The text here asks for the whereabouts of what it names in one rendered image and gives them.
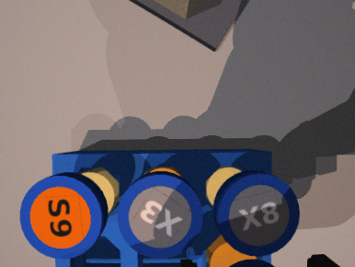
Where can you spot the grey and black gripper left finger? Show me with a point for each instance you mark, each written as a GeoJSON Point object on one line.
{"type": "Point", "coordinates": [188, 263]}

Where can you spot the grey bench mat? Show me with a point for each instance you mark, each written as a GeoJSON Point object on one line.
{"type": "Point", "coordinates": [79, 75]}

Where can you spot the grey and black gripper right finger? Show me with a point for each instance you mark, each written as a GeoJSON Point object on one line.
{"type": "Point", "coordinates": [320, 260]}

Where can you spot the blue tube rack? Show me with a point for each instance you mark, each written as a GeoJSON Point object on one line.
{"type": "Point", "coordinates": [125, 166]}

